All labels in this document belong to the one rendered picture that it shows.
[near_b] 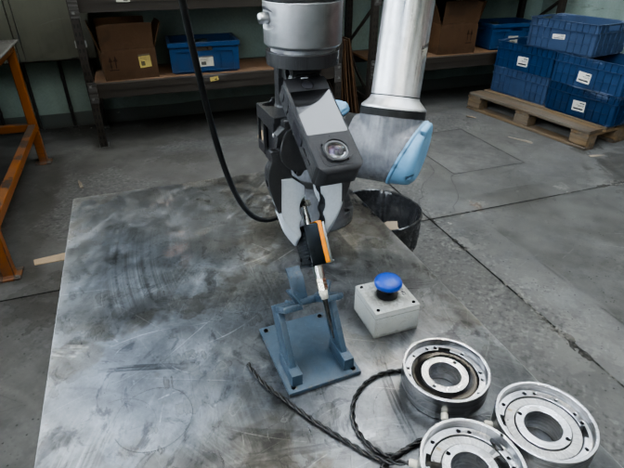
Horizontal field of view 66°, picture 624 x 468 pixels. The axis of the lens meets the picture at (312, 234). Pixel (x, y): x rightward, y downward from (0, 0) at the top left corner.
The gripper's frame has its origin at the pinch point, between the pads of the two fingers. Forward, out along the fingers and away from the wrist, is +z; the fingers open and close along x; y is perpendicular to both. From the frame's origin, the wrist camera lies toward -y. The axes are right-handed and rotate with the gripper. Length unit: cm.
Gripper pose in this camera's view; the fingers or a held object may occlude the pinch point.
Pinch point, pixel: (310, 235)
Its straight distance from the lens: 55.3
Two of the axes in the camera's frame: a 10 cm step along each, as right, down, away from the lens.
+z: 0.0, 8.6, 5.2
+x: -9.2, 2.0, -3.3
